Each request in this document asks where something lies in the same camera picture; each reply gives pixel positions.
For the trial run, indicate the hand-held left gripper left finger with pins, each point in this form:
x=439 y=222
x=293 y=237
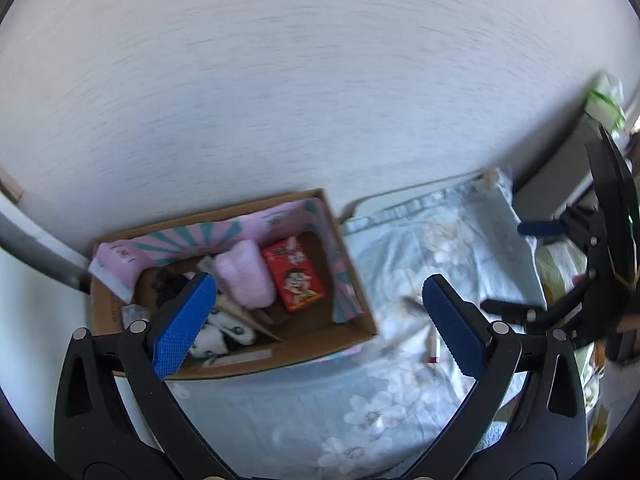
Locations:
x=182 y=325

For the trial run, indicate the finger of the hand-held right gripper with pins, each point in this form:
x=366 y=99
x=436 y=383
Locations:
x=550 y=317
x=542 y=228

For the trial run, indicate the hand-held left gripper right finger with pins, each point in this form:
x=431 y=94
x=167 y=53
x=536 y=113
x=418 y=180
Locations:
x=452 y=330

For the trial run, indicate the brown cardboard box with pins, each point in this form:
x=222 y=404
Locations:
x=310 y=332

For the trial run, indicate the small red white tube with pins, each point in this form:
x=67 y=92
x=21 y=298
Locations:
x=434 y=350

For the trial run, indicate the black white plush toy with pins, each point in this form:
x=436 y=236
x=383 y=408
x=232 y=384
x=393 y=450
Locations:
x=225 y=332

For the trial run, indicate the yellow green cloth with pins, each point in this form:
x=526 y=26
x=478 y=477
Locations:
x=557 y=270

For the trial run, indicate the grey cabinet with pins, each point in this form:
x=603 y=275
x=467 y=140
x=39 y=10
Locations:
x=555 y=170

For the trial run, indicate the pink fluffy towel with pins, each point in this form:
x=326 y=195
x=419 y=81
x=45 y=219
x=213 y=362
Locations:
x=247 y=272

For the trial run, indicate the pink teal striped paper liner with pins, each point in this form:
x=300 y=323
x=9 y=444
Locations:
x=210 y=232

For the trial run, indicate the light blue floral blanket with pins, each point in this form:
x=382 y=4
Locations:
x=400 y=245

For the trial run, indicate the red cartoon print box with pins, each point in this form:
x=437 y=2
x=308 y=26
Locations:
x=295 y=272

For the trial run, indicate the green white packet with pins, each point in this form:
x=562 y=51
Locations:
x=605 y=100

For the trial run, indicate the white panel with grey edge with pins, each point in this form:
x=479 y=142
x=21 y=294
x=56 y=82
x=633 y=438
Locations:
x=35 y=310

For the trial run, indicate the beige wooden trim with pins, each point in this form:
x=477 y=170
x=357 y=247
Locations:
x=10 y=182

